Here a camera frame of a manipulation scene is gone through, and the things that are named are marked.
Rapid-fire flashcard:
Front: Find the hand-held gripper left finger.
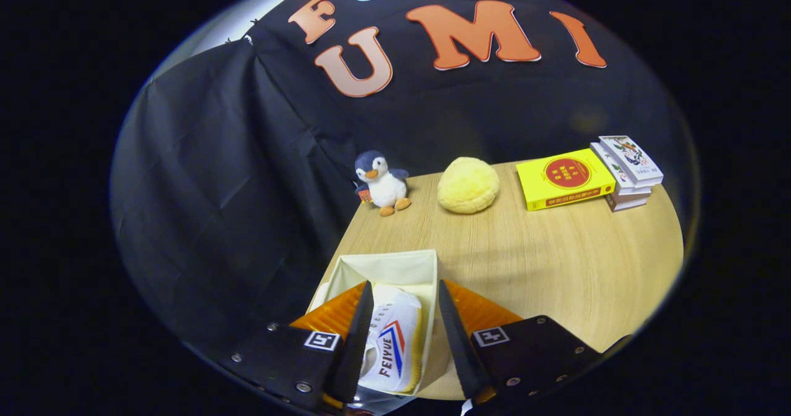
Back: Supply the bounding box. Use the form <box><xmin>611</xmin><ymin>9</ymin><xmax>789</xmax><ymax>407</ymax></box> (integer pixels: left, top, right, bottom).
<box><xmin>216</xmin><ymin>280</ymin><xmax>375</xmax><ymax>414</ymax></box>

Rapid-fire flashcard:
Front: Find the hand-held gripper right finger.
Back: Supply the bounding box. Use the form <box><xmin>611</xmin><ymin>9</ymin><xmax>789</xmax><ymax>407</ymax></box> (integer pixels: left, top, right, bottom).
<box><xmin>438</xmin><ymin>279</ymin><xmax>631</xmax><ymax>407</ymax></box>

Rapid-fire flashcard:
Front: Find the white canvas shoe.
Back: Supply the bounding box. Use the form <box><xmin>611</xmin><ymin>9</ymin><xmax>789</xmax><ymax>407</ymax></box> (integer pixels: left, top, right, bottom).
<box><xmin>357</xmin><ymin>284</ymin><xmax>425</xmax><ymax>395</ymax></box>

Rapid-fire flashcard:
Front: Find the cream fabric storage box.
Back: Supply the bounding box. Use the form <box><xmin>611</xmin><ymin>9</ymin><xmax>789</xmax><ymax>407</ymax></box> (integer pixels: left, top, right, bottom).
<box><xmin>307</xmin><ymin>249</ymin><xmax>452</xmax><ymax>398</ymax></box>

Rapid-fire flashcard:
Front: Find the yellow round plush cushion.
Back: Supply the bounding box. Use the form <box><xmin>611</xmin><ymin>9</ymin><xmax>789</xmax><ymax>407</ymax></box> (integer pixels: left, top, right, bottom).
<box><xmin>437</xmin><ymin>157</ymin><xmax>500</xmax><ymax>214</ymax></box>

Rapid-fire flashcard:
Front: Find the penguin plush toy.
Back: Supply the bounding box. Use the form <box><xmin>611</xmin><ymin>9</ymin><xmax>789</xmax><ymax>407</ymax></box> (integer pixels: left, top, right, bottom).
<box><xmin>354</xmin><ymin>150</ymin><xmax>412</xmax><ymax>217</ymax></box>

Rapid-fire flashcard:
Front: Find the yellow book red label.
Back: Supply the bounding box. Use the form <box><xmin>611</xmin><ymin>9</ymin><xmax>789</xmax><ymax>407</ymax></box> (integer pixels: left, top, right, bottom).
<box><xmin>516</xmin><ymin>148</ymin><xmax>616</xmax><ymax>211</ymax></box>

